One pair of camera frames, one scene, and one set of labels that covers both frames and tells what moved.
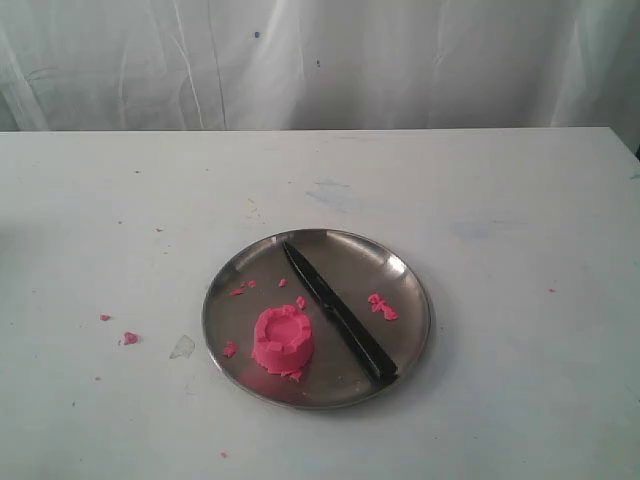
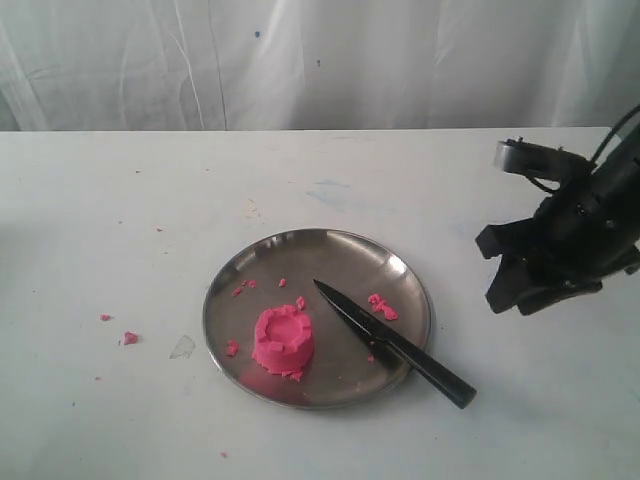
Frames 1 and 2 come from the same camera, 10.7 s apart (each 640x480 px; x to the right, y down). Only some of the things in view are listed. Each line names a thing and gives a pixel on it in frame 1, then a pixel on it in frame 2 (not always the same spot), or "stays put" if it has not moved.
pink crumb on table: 131,338 stays put
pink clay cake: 283,341 stays put
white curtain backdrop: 220,65 stays put
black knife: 336,299 -> 444,382
